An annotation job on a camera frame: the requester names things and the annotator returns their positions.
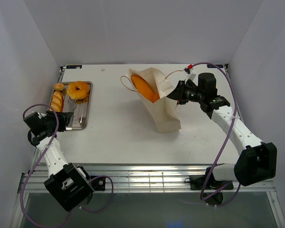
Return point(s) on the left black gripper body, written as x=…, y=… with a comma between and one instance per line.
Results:
x=51, y=120

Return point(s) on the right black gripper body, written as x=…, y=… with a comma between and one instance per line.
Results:
x=188, y=94

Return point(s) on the metal tongs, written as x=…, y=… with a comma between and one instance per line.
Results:
x=79, y=112

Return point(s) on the beige paper bag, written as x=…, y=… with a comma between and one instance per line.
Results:
x=163, y=110

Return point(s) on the orange ring bread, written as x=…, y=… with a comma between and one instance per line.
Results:
x=78, y=90

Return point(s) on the long orange bread loaf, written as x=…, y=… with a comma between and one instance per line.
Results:
x=144, y=88

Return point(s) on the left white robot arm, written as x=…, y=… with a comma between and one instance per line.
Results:
x=67, y=183

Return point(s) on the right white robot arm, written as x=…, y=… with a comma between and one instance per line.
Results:
x=257, y=159

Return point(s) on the striped baguette bread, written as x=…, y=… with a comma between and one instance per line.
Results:
x=57, y=101

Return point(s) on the metal tray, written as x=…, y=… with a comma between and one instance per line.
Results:
x=66, y=97

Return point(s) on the small round bun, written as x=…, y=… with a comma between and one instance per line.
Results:
x=58, y=87

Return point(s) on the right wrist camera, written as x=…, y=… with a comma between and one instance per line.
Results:
x=189, y=72

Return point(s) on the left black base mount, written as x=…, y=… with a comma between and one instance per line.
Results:
x=98, y=184

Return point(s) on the aluminium frame rail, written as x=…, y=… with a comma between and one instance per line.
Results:
x=142, y=178

